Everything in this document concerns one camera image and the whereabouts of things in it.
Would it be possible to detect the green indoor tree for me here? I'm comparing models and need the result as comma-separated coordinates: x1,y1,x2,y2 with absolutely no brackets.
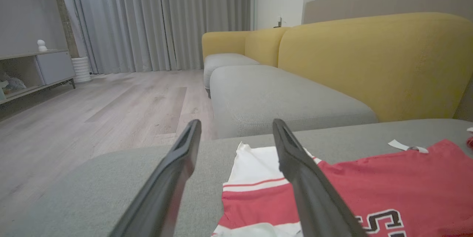
37,0,91,60

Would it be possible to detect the narrow yellow sofa backrest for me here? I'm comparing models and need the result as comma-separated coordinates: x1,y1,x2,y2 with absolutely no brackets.
245,27,290,68

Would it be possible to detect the yellow sofa armrest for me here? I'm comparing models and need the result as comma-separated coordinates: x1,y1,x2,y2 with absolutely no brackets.
202,31,255,62

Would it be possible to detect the beige grey curtain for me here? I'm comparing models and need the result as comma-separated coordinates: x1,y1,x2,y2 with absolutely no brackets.
159,0,255,71

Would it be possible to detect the light grey sheer curtain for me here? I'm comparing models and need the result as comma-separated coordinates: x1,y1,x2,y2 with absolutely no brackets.
61,0,165,75

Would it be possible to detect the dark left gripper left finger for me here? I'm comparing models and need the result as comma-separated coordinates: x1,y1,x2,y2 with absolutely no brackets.
109,120,202,237

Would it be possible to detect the low grey tv cabinet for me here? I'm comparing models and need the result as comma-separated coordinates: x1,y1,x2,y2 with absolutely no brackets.
0,49,76,105

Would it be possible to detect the white ribbed plant pot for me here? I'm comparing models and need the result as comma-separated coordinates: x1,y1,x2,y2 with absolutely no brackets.
71,57,92,83

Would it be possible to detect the small grey sofa seat cushion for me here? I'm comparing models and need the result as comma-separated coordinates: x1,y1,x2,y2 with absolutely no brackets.
203,53,260,99

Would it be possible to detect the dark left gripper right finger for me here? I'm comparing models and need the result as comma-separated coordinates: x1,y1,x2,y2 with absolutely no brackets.
272,119,368,237

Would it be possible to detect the red and white jersey top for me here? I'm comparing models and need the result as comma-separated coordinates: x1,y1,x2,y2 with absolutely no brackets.
211,139,473,237

